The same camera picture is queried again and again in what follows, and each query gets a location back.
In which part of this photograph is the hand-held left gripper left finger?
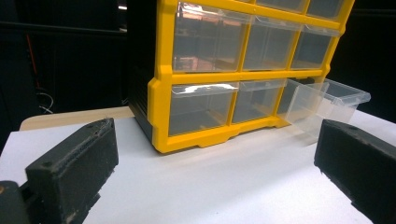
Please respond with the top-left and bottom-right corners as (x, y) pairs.
(25, 118), (120, 224)

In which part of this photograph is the yellow and black drawer cabinet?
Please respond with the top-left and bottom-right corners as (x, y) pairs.
(126, 0), (356, 155)

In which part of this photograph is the set of closed transparent drawers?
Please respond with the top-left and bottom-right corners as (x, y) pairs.
(168, 0), (345, 137)

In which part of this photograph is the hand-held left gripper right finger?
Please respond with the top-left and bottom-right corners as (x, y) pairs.
(313, 119), (396, 224)

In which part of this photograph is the pulled-out clear plastic drawer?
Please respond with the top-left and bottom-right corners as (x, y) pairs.
(276, 77), (372, 146)

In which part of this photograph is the white cable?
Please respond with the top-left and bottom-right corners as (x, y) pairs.
(37, 91), (54, 115)

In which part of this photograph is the red cable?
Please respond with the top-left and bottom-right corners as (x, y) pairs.
(25, 33), (41, 90)

